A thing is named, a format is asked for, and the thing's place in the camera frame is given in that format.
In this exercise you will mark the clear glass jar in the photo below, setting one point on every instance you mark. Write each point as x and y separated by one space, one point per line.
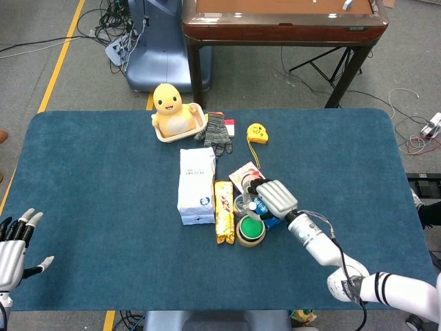
238 207

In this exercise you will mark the white power strip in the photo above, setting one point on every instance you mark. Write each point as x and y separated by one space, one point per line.
432 125

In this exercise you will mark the brown mahjong table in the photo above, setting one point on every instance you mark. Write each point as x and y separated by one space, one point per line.
282 31

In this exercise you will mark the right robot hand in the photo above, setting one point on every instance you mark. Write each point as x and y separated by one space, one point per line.
275 198

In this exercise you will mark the grey knitted glove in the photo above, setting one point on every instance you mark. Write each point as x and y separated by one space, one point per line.
215 132

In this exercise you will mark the blue cookie box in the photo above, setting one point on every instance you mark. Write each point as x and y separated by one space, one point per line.
272 223

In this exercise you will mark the grey robot body base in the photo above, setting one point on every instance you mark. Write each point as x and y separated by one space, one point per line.
217 320

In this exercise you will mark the clear test tube white cap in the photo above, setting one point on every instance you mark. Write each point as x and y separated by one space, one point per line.
253 206

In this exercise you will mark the small red white box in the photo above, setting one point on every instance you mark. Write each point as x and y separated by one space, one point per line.
230 128

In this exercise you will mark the beige plastic basket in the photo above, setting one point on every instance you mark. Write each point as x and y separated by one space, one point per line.
165 138

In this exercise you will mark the yellow adhesive tape roll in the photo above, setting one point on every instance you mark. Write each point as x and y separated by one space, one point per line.
251 243

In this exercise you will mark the single white blue mahjong tile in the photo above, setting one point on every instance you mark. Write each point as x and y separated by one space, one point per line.
348 4

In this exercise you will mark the green ball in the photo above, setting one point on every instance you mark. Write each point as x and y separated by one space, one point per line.
251 228

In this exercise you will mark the grey white extension socket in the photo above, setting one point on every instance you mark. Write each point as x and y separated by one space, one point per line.
117 48

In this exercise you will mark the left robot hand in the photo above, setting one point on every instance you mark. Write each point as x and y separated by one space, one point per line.
12 248

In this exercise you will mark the blue felt table cover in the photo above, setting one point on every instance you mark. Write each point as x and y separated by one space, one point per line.
103 207

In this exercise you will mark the yellow tape measure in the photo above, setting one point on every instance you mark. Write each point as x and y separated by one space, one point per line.
257 133

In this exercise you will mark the black tripod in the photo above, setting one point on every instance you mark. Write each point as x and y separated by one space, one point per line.
327 65

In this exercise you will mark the blue grey machine base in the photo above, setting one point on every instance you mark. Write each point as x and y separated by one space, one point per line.
162 51

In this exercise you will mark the gold foil snack pack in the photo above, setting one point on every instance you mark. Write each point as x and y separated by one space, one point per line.
224 210

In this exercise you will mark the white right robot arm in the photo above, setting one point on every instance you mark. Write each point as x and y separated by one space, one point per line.
324 248

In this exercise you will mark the pink white snack packet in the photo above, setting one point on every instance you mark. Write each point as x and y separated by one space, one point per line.
239 176

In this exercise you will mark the white paper bag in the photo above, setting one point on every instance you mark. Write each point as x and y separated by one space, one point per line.
196 186

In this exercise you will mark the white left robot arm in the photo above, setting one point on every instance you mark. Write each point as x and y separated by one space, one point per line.
4 310

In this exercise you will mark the yellow plush duck toy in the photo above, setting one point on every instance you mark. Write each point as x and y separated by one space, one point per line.
169 113

